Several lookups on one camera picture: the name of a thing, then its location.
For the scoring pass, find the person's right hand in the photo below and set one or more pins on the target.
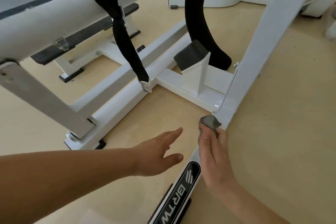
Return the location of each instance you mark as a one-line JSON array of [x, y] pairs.
[[216, 160]]

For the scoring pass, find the person's left hand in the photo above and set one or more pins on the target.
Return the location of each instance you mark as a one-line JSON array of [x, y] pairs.
[[152, 155]]

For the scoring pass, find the person's left thumb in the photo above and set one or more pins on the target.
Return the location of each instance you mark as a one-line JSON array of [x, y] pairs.
[[174, 158]]

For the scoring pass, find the person's right thumb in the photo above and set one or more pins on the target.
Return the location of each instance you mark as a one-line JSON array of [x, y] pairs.
[[203, 142]]

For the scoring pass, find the grey cleaning cloth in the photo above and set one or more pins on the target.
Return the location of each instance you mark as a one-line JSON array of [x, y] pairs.
[[210, 122]]

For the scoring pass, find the person's right forearm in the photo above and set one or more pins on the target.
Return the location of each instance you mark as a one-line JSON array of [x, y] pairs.
[[249, 205]]

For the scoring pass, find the person's left forearm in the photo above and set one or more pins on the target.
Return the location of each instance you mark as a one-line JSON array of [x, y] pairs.
[[60, 184]]

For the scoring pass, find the black logo label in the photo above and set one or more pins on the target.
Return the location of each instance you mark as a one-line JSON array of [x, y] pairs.
[[181, 189]]

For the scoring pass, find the black rubber stopper pad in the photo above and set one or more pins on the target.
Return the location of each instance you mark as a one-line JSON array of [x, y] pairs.
[[190, 54]]

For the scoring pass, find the black foam padded bar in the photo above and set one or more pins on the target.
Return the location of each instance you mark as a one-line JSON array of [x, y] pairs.
[[202, 21]]

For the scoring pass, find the black ribbed footplate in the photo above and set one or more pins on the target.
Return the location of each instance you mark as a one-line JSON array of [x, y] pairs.
[[86, 34]]

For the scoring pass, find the clear rubber bumper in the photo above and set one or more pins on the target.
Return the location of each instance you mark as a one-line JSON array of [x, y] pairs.
[[61, 44]]

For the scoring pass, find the white gym machine frame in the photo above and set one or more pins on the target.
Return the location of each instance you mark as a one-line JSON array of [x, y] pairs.
[[189, 95]]

